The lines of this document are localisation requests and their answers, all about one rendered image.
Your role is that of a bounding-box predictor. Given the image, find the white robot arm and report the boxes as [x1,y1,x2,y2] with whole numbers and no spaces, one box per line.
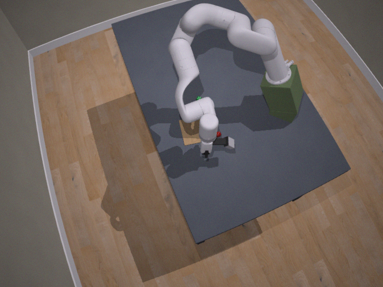
[168,3,294,149]

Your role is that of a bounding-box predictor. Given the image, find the tan mat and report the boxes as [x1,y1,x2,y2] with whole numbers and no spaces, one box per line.
[179,120,200,145]

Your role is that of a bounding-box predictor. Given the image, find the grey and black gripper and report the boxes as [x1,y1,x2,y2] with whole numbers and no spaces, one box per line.
[200,140,213,158]

